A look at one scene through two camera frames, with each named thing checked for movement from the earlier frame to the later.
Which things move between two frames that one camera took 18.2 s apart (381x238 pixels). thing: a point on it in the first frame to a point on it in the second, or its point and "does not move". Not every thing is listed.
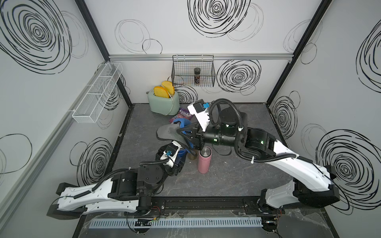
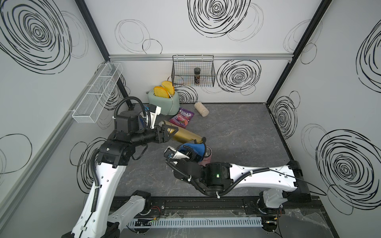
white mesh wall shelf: x=96 y=92 does not move
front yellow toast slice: x=160 y=91 does not move
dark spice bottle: x=197 y=71 does not move
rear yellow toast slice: x=168 y=87 does not move
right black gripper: x=198 y=138 to x=193 y=154
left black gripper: x=176 y=169 to x=164 y=138
